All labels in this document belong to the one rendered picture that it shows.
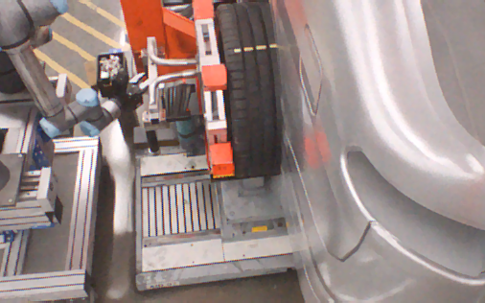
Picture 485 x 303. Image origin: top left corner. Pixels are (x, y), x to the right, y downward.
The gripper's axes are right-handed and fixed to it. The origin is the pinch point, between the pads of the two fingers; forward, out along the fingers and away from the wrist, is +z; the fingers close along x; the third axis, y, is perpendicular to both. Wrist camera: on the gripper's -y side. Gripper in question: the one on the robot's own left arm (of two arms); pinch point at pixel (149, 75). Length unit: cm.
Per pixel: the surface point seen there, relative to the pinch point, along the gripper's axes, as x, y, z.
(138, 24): -20.7, -5.5, 16.5
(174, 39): -11.9, 6.3, 28.2
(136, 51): -23.0, 9.0, 14.1
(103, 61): -48, 27, 12
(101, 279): 8, 83, -60
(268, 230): 61, 66, 2
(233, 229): 48, 66, -8
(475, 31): 100, -21, 75
